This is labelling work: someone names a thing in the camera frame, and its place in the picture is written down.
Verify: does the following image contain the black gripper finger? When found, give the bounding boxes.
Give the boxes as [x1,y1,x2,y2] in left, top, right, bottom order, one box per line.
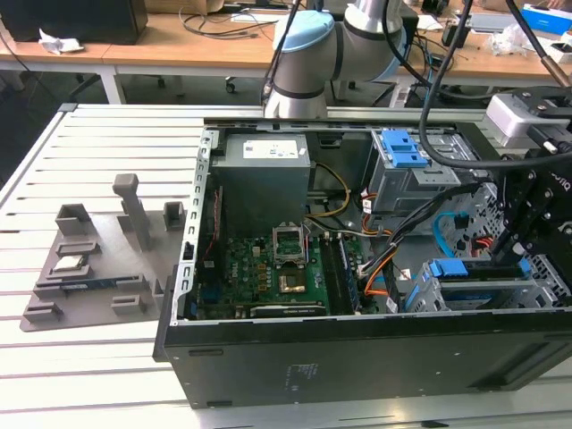
[490,171,538,268]
[520,214,564,269]

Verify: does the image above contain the hard disk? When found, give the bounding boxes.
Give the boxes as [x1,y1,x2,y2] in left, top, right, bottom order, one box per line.
[413,257,535,312]

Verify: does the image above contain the grey disk bay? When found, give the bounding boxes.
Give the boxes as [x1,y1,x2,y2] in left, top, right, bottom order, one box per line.
[404,257,559,314]

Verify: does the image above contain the grey drive cage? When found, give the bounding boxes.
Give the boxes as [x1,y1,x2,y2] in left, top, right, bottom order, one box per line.
[364,129,488,215]

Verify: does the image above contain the blue drive latch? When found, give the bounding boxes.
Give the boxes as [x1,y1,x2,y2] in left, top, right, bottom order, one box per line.
[382,128,433,170]

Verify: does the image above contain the wooden desk white legs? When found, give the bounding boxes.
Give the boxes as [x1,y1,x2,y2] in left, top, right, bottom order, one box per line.
[0,38,122,106]
[392,8,572,106]
[102,11,278,93]

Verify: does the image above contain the white open box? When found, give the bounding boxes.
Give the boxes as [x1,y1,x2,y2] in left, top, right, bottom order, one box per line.
[549,39,572,63]

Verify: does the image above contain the clear plastic wrap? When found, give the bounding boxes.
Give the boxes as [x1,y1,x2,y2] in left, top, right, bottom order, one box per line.
[486,24,537,57]

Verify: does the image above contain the small black device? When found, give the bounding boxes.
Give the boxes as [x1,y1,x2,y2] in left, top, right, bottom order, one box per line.
[442,20,473,48]

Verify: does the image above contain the installed RAM stick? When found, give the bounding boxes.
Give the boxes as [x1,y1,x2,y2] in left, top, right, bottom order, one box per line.
[337,235,362,314]

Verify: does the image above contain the flat grey box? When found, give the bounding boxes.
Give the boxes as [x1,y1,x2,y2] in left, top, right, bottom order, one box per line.
[471,13,524,32]

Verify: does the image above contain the blue cardboard box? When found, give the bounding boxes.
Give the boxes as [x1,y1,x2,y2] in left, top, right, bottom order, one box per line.
[520,2,572,35]

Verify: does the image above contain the black RAM slot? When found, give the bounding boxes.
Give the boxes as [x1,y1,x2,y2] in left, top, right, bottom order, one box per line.
[320,235,343,314]

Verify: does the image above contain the black PC case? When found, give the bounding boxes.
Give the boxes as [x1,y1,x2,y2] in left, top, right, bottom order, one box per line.
[153,116,572,410]

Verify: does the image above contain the metal socket cover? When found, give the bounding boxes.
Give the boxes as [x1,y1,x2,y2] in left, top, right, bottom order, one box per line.
[271,224,312,268]

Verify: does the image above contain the CPU socket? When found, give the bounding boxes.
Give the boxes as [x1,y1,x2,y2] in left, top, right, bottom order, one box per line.
[276,267,308,297]

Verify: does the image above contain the black graphics card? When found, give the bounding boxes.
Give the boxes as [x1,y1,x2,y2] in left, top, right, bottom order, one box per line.
[234,303,327,319]

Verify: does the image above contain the grey power supply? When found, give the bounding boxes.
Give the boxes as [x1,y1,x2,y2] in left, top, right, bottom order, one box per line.
[209,133,316,236]

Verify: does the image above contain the green motherboard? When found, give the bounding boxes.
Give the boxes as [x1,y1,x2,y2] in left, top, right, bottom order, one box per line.
[196,234,363,319]

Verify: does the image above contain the grey parts rack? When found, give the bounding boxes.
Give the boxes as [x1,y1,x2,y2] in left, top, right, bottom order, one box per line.
[20,172,187,334]

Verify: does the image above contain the blue RAM stick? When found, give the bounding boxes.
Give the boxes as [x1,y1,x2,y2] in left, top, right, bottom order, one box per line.
[57,279,135,292]

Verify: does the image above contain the black chair base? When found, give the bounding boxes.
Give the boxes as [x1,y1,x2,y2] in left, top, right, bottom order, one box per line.
[66,73,103,103]

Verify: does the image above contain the silver CPU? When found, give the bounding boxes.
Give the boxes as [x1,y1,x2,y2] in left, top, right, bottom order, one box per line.
[52,257,88,274]

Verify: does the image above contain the large black box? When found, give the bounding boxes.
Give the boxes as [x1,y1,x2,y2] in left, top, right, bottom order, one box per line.
[0,0,148,46]

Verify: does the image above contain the crumpled white paper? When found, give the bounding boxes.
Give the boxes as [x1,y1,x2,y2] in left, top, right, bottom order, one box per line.
[38,29,86,55]

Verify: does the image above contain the orange red wire bundle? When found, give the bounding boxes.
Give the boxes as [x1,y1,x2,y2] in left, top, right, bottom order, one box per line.
[458,214,495,258]

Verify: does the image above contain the blue wire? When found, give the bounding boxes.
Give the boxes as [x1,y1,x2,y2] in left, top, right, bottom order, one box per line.
[433,208,468,258]

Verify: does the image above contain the black cable bundle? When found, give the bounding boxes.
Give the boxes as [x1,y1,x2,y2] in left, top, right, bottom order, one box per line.
[357,182,477,278]

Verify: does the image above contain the thick black cable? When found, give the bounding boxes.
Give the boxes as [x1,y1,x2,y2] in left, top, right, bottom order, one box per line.
[419,0,497,173]

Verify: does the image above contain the black cable brown sleeve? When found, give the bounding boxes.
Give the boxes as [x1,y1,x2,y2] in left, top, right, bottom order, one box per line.
[507,0,572,88]

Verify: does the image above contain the yellow wires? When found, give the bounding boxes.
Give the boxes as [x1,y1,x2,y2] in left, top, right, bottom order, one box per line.
[306,163,352,220]

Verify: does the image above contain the thin black cable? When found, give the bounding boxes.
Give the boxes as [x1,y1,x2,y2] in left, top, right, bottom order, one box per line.
[263,0,301,102]

